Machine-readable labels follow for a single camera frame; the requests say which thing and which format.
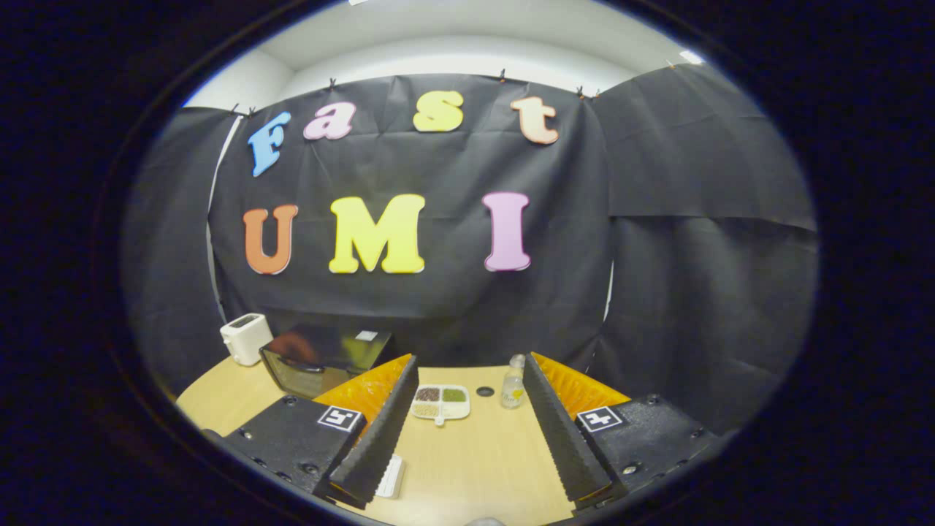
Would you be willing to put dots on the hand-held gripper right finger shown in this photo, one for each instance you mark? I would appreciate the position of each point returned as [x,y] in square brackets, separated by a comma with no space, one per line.
[559,438]

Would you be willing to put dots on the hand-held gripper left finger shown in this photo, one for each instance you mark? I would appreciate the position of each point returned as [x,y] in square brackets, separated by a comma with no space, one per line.
[376,446]

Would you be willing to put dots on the black toaster oven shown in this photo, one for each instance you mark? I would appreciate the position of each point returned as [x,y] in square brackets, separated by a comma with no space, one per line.
[321,365]

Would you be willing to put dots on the white toaster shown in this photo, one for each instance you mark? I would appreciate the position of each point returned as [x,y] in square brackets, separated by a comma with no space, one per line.
[245,340]

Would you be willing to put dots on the white rectangular tray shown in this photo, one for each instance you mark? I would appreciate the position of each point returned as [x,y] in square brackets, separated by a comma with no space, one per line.
[391,476]

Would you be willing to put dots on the clear plastic bottle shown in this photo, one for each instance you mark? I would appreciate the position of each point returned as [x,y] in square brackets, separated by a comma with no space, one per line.
[513,387]

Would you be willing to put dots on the white divided dish with grains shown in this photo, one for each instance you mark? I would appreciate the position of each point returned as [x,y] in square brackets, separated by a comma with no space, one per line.
[440,402]

